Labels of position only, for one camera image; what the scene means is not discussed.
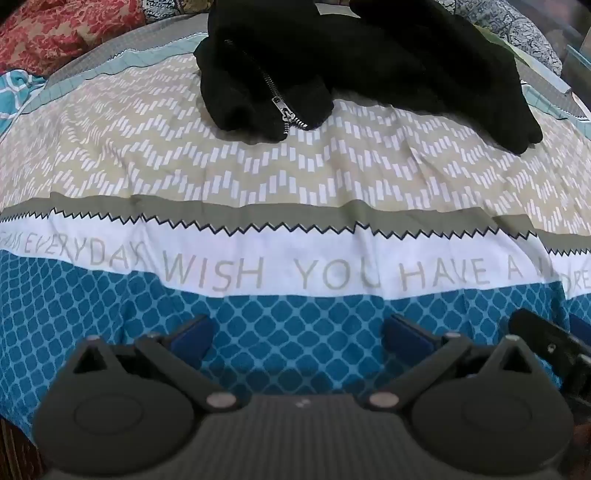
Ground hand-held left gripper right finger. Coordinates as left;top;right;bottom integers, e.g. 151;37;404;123
368;314;537;412

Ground red floral pillow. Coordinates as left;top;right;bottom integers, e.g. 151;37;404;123
0;0;147;77

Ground teal lattice cloth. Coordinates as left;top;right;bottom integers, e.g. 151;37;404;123
0;69;48;132

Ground printed patterned bedspread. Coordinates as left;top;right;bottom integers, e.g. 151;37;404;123
0;14;591;444

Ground blue patterned pillow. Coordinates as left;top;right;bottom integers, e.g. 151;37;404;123
455;0;563;77
141;0;211;23

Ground black pants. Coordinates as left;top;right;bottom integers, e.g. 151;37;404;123
194;0;544;155

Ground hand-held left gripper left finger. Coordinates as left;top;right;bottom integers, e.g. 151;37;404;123
73;315;242;412

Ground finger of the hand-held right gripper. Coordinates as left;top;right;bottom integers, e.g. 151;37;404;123
508;308;591;367

